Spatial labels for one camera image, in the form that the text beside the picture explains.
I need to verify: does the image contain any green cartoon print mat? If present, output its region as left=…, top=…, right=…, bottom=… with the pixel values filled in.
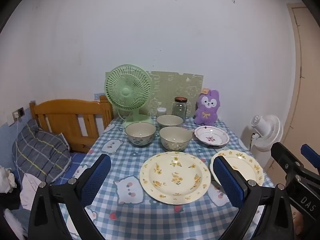
left=147, top=71, right=204, bottom=117

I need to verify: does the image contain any small yellow floral plate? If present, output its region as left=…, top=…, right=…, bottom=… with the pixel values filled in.
left=210, top=149, right=265, bottom=187

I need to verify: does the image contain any glass jar with dark lid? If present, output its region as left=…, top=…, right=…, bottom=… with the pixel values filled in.
left=172, top=97, right=188, bottom=123

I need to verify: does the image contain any crumpled white cloth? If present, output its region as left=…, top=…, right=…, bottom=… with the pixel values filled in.
left=0, top=166, right=17, bottom=193

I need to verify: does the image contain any beige door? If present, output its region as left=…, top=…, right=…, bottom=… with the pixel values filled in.
left=262, top=2, right=320, bottom=175

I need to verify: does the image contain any grey plaid pillow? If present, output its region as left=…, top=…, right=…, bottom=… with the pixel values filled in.
left=12, top=119, right=73, bottom=184

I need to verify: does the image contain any white standing fan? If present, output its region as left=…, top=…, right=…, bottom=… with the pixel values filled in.
left=250, top=114, right=284, bottom=159

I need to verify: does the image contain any wooden bed headboard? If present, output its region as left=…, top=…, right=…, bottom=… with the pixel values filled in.
left=29, top=95, right=114, bottom=153

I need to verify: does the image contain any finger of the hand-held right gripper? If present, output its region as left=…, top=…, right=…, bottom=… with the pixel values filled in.
left=301, top=144, right=320, bottom=167
left=271, top=142, right=320, bottom=180

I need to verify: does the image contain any green desk fan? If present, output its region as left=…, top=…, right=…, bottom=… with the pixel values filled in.
left=104, top=65, right=154, bottom=133

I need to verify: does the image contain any person's right hand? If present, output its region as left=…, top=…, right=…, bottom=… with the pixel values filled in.
left=293, top=206, right=305, bottom=235

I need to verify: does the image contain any large yellow floral plate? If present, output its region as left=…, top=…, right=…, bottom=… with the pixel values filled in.
left=139, top=151, right=211, bottom=205

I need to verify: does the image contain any blue checked tablecloth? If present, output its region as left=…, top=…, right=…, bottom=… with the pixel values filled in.
left=59, top=116, right=273, bottom=240

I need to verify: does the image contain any white plate with red print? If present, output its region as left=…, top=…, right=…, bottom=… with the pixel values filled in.
left=194, top=125, right=230, bottom=146

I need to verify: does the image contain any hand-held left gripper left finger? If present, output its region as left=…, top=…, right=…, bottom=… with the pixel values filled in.
left=27, top=153, right=112, bottom=240

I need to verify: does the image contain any pale pink cloth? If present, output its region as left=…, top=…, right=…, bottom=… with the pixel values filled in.
left=20, top=174, right=42, bottom=210

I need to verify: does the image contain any cream ceramic bowl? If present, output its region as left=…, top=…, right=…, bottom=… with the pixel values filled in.
left=159, top=126, right=193, bottom=152
left=125, top=122, right=157, bottom=147
left=157, top=115, right=184, bottom=128

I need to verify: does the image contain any blue bed sheet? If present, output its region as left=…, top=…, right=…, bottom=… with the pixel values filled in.
left=54, top=151, right=89, bottom=185

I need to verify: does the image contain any purple plush bunny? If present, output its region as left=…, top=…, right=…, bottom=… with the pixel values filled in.
left=194, top=88, right=221, bottom=127

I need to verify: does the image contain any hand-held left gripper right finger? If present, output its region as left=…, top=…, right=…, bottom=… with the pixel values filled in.
left=212, top=156, right=297, bottom=240

